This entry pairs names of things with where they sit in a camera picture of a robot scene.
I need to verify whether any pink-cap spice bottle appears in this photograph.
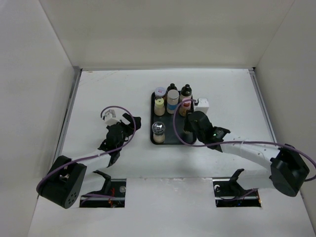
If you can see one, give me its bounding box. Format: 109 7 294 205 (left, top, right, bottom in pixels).
179 98 192 117

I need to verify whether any yellow-cap beige spice bottle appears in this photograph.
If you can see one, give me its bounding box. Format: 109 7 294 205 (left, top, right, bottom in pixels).
154 98 165 117

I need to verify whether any clear-cap grinder bottle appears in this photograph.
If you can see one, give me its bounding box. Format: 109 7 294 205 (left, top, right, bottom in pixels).
152 121 165 144

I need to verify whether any black-cap white powder bottle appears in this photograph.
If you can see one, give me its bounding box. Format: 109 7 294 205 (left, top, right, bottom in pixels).
179 84 192 102

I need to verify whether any silver-lid blue-label jar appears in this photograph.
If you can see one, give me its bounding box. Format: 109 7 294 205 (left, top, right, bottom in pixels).
167 89 179 114

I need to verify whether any black-cap brown spice bottle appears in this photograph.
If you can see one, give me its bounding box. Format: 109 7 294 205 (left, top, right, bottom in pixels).
166 83 177 92

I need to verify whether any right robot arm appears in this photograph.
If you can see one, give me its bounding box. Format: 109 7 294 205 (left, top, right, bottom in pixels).
184 111 310 197

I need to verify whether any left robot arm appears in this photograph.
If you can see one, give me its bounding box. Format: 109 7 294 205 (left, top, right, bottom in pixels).
36 110 141 209

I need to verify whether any black rectangular tray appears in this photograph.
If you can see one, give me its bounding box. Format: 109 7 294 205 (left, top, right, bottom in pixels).
150 92 197 145

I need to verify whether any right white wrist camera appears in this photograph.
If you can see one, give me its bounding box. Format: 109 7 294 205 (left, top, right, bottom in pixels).
194 98 209 114

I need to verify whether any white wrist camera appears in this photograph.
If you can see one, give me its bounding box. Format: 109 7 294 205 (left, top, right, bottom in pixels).
101 109 120 126
194 98 209 114

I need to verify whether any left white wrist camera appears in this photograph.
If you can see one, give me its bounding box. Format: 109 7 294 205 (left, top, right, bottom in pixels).
101 109 120 126

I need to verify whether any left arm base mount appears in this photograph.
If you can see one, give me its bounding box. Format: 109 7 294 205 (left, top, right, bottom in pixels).
79 170 127 208

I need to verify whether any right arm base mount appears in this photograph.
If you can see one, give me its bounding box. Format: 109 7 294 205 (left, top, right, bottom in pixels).
213 169 261 208

